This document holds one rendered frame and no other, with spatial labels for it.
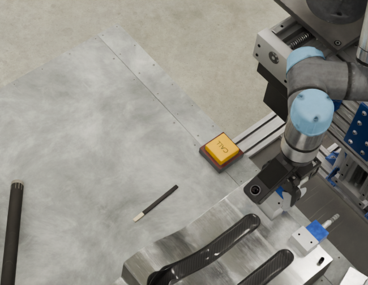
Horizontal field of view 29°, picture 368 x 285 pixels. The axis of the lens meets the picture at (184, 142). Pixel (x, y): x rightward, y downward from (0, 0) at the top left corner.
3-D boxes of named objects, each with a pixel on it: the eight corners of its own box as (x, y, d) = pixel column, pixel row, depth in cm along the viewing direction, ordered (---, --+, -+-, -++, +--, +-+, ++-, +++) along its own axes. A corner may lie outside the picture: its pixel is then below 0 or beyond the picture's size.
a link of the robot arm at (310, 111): (334, 84, 131) (338, 123, 126) (321, 117, 140) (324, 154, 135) (292, 81, 130) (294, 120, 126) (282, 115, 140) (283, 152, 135)
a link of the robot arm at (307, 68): (336, 70, 145) (340, 115, 139) (281, 66, 144) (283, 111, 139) (346, 45, 138) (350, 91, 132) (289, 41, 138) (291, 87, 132)
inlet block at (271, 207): (297, 175, 166) (302, 164, 161) (312, 190, 164) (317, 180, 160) (255, 205, 161) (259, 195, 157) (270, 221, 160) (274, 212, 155)
